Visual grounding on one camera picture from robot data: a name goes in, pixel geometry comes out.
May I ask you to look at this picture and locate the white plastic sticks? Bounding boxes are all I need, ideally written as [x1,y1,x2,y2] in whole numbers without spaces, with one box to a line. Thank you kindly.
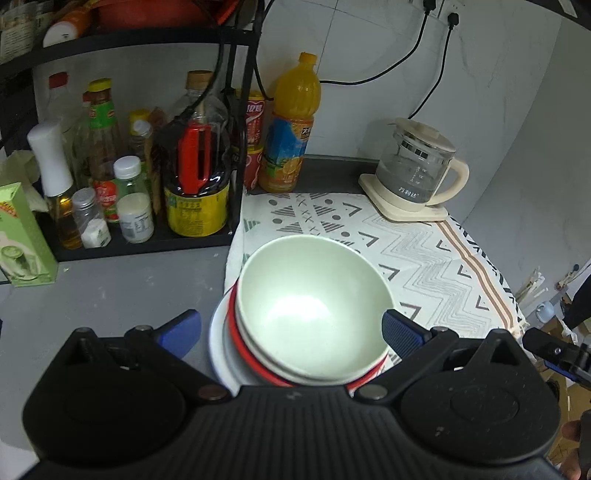
[515,272,548,301]

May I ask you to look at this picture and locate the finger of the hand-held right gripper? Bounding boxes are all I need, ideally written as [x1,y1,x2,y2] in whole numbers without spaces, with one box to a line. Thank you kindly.
[523,327,591,370]
[545,362,591,386]

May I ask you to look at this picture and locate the pale green bowl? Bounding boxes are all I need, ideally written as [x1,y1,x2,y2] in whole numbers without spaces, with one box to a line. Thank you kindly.
[235,234,396,377]
[235,305,391,384]

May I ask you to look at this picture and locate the small red label bottle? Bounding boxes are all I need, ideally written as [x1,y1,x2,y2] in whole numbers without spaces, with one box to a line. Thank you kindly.
[92,178,121,223]

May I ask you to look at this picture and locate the black metal shelf rack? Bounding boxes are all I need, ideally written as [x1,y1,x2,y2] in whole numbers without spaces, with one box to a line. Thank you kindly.
[0,0,262,263]

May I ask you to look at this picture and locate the cream kettle base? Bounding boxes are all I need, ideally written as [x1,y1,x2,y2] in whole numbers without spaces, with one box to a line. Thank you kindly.
[359,173,450,223]

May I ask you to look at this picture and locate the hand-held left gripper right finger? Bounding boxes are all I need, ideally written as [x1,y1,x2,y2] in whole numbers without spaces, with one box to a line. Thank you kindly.
[352,309,527,401]

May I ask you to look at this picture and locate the large blue rimmed white plate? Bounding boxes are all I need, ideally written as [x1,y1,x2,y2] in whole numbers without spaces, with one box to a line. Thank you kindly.
[211,286,246,391]

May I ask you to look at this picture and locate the white capped white label bottle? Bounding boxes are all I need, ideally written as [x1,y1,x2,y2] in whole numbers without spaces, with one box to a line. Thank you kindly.
[113,156,155,244]

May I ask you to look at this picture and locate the orange juice bottle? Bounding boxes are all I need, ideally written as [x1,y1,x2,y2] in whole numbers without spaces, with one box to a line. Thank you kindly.
[257,52,321,193]

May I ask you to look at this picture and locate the patterned fringed table cloth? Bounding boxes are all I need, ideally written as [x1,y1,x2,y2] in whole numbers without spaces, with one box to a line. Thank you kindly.
[224,191,527,370]

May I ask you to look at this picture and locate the person's dark clothing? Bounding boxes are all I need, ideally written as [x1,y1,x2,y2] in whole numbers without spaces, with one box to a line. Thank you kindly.
[566,258,591,330]

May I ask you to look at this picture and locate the person's right hand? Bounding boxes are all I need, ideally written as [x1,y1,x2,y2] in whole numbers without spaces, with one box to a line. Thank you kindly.
[561,419,584,480]

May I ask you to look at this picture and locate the red plastic basket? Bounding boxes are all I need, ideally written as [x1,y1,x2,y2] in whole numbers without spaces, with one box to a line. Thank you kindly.
[95,0,232,28]

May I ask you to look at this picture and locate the red drink can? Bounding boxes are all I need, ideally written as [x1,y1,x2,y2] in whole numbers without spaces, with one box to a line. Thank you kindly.
[242,144,265,191]
[242,90,269,148]

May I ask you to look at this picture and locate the white wall socket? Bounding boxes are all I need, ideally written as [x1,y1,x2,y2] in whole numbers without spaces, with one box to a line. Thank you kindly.
[409,0,462,19]

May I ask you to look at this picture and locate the orange and white bottle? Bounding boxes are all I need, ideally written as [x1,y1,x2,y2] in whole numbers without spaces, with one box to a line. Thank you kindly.
[42,4,105,48]

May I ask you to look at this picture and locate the black kettle power cable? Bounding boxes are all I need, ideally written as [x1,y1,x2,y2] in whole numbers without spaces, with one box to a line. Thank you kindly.
[407,11,462,120]

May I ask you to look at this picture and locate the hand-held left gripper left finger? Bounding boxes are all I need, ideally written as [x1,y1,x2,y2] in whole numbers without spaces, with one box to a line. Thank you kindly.
[60,309,232,402]

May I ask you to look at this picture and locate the red and black bowl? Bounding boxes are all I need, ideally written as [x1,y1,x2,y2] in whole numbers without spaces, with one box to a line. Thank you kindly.
[225,281,393,389]

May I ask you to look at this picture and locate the red capped clear bottle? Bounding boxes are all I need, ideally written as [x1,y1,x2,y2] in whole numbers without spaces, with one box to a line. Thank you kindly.
[39,73,77,127]

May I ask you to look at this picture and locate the green carton box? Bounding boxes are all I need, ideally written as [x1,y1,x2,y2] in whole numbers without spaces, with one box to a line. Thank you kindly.
[0,182,60,288]

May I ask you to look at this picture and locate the green label sauce bottle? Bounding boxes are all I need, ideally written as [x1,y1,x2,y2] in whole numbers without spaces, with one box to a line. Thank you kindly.
[83,78,121,185]

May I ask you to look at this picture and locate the small silver capped glass jar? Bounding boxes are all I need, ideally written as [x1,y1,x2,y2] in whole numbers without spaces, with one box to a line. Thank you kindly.
[71,188,112,249]

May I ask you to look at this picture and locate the glass electric kettle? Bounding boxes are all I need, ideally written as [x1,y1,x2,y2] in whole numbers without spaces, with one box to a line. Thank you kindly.
[375,117,470,207]

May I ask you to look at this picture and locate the white capped oil bottle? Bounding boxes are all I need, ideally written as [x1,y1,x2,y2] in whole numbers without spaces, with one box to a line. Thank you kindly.
[27,122,84,250]

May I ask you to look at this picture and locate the large bottle with red handle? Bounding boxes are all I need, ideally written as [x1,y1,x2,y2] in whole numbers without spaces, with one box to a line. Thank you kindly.
[159,70,232,238]

